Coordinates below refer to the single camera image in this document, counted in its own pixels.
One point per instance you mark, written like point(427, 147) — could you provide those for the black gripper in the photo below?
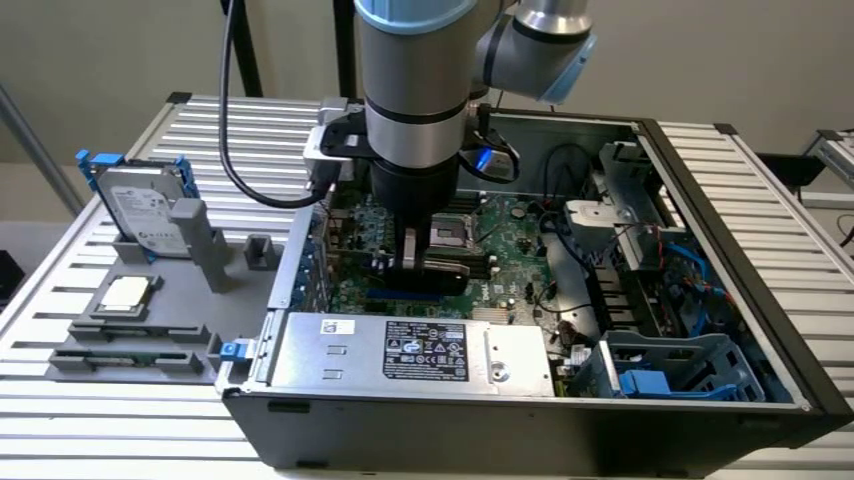
point(413, 190)

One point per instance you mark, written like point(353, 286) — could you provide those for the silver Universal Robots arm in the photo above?
point(413, 75)

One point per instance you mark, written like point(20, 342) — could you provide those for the CPU socket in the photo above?
point(460, 236)

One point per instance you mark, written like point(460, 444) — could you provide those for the blue expansion slot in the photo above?
point(382, 296)

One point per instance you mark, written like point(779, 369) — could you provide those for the green motherboard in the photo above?
point(509, 280)

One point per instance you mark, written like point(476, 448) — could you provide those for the black stand pole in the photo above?
point(248, 50)
point(344, 50)

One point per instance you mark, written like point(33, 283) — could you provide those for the metal drive cage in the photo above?
point(623, 210)

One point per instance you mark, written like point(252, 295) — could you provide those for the silver power supply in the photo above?
point(360, 360)

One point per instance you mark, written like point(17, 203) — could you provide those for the grey parts rack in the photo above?
point(233, 310)

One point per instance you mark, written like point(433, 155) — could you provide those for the silver hard disk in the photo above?
point(140, 210)

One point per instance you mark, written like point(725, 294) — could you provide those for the blue case latch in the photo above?
point(234, 349)

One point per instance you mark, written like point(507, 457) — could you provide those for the blue disk caddy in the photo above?
point(102, 159)

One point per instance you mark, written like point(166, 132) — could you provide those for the silver CPU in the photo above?
point(124, 295)

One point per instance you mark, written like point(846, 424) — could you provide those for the black open PC case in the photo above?
point(467, 430)

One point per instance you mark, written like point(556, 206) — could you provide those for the grey disk bay cage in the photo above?
point(707, 350)

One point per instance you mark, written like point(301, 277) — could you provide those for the green RAM stick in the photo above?
point(120, 359)

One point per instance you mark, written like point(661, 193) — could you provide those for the grey metal pole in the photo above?
point(33, 145)

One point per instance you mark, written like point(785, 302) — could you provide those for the black box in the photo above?
point(9, 275)

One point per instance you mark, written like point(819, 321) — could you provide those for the black wrist camera, blue light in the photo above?
point(496, 165)

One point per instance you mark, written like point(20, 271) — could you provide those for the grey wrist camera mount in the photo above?
point(326, 112)

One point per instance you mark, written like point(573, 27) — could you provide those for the blue disk bay bracket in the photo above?
point(643, 385)

